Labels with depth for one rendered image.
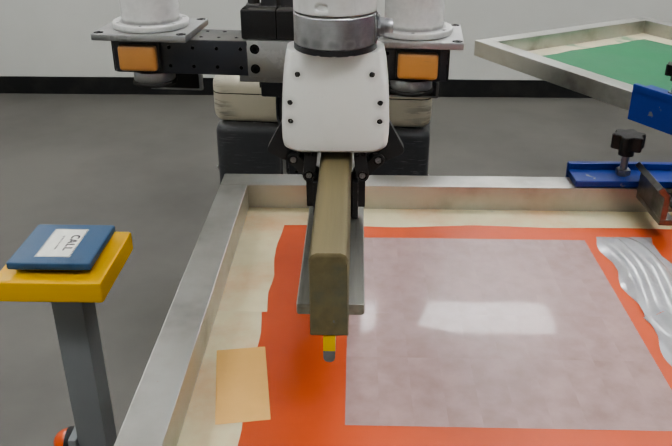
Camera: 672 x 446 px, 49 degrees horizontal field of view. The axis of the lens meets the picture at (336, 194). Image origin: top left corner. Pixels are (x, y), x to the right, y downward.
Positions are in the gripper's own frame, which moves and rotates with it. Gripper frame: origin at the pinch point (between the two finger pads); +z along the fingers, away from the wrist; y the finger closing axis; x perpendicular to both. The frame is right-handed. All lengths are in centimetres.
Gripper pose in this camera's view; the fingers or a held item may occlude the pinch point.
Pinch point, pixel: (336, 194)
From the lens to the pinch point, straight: 73.6
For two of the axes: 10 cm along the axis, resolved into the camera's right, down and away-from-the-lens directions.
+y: -10.0, -0.1, 0.3
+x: -0.3, 4.4, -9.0
